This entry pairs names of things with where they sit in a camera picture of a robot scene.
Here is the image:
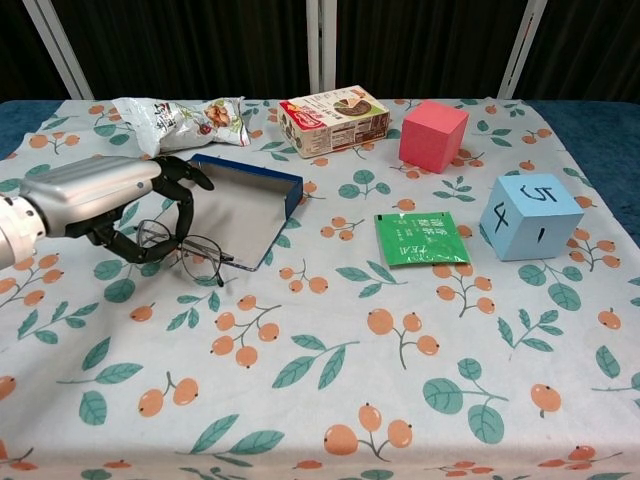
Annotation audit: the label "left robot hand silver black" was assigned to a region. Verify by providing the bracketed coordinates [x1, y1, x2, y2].
[19, 154, 216, 265]

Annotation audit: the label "thin-framed eyeglasses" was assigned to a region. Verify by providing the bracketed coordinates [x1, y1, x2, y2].
[134, 218, 235, 288]

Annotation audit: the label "blue glasses case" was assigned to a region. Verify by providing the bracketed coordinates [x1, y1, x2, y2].
[188, 152, 305, 273]

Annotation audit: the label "silver snack bag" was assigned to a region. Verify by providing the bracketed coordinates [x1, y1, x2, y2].
[110, 95, 252, 156]

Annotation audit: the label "black pleated curtain panel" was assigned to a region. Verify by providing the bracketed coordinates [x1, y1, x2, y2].
[47, 0, 312, 101]
[333, 0, 526, 100]
[519, 0, 640, 102]
[0, 0, 74, 102]

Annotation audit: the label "beige cookie box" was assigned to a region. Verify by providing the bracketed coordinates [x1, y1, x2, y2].
[278, 84, 392, 160]

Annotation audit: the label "floral orange fruit tablecloth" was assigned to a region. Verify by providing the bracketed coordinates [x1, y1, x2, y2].
[0, 96, 640, 480]

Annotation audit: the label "green tea sachet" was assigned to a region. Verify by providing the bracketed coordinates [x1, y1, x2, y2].
[373, 211, 473, 270]

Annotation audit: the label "red foam cube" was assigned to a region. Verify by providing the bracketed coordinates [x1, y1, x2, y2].
[398, 99, 471, 175]

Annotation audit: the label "light blue numbered cube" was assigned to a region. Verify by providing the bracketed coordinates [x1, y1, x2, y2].
[478, 172, 586, 263]

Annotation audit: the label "white partition frame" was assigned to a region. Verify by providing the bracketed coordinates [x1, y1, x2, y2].
[21, 0, 95, 100]
[305, 0, 338, 96]
[495, 0, 549, 100]

